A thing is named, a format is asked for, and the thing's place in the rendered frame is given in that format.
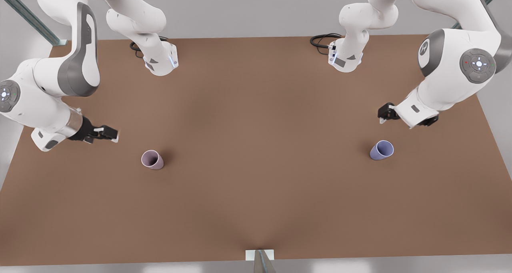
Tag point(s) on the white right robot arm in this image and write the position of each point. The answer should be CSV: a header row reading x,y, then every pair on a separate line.
x,y
48,77

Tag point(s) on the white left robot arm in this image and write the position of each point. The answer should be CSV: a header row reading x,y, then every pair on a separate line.
x,y
452,65

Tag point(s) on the purple cup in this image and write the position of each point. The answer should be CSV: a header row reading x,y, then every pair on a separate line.
x,y
381,150

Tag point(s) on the pink cup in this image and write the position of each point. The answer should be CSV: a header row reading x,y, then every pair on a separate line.
x,y
152,159

